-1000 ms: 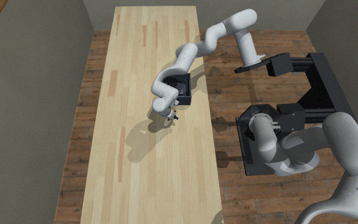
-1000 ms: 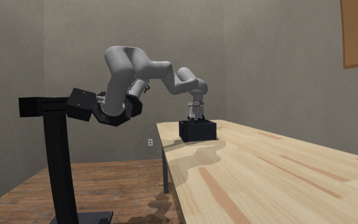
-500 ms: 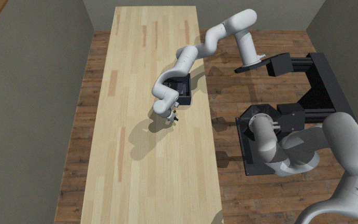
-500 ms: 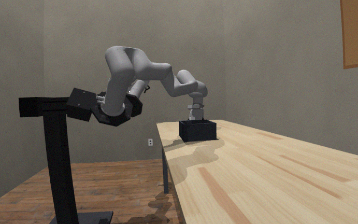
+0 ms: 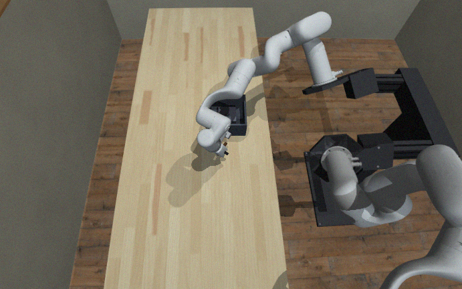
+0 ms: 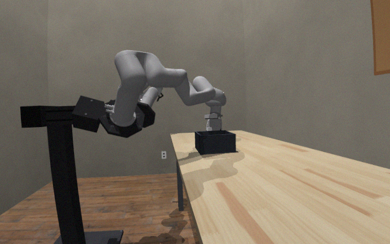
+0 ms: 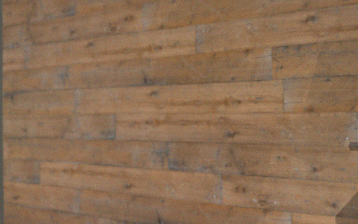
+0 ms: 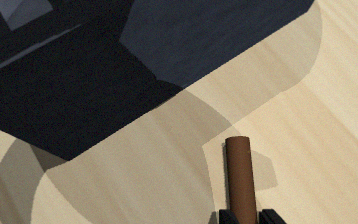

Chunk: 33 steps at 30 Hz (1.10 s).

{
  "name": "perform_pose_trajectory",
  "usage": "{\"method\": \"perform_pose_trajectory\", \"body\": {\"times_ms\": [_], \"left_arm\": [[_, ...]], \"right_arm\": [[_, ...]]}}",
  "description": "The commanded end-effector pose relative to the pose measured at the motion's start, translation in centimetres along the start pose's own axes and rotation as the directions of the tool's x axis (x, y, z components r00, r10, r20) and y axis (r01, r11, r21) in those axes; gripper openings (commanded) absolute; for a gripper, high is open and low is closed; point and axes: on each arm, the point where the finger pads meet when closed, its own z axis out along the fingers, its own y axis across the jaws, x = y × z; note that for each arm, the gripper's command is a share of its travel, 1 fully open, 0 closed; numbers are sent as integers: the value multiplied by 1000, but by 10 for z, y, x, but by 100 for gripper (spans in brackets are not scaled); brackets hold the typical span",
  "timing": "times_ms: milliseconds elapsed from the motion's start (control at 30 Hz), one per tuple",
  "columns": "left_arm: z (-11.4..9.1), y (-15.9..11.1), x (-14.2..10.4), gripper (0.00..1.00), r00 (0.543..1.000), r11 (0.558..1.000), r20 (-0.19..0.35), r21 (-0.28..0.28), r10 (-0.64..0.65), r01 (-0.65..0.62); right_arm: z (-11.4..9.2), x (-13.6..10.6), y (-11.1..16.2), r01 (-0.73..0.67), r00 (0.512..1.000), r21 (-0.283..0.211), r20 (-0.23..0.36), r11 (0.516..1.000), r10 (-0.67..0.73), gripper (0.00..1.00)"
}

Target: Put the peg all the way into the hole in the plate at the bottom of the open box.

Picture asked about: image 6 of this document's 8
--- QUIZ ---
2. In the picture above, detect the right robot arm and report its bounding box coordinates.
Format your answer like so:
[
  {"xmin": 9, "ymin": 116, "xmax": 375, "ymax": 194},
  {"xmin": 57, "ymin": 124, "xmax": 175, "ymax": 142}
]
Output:
[{"xmin": 104, "ymin": 50, "xmax": 226, "ymax": 127}]

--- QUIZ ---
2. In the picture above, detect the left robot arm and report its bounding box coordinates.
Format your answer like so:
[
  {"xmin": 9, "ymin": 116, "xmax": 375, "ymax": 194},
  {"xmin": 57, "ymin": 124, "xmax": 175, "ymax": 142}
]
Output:
[{"xmin": 139, "ymin": 83, "xmax": 159, "ymax": 107}]

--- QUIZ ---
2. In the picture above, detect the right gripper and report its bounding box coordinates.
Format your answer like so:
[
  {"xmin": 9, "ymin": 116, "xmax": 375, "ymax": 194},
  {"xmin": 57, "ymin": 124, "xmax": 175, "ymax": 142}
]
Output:
[{"xmin": 206, "ymin": 117, "xmax": 222, "ymax": 131}]

